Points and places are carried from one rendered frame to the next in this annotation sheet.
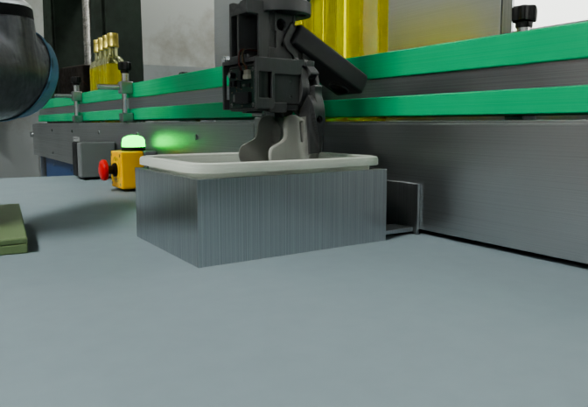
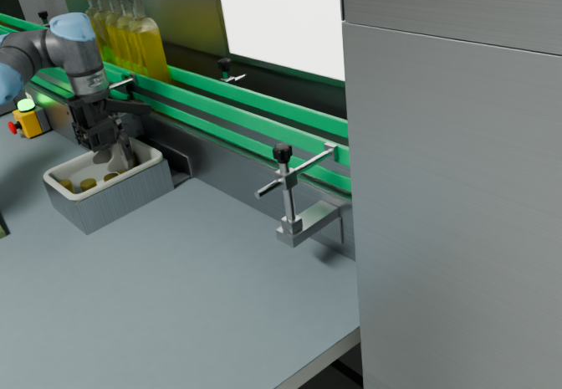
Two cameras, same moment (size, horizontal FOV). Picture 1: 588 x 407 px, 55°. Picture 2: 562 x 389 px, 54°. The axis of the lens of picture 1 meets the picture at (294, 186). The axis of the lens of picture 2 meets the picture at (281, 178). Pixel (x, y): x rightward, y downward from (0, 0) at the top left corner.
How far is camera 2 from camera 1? 0.75 m
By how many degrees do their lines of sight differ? 25
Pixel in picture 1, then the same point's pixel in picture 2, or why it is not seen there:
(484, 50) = (199, 103)
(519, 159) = (218, 159)
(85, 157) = not seen: outside the picture
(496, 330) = (188, 260)
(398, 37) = (177, 33)
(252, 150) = (99, 156)
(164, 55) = not seen: outside the picture
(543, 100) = (224, 134)
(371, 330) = (147, 268)
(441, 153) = (192, 146)
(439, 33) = (197, 39)
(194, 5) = not seen: outside the picture
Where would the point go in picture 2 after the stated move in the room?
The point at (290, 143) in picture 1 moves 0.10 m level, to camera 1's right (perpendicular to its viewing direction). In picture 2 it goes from (116, 158) to (162, 150)
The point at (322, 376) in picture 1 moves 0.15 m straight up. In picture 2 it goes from (127, 295) to (103, 227)
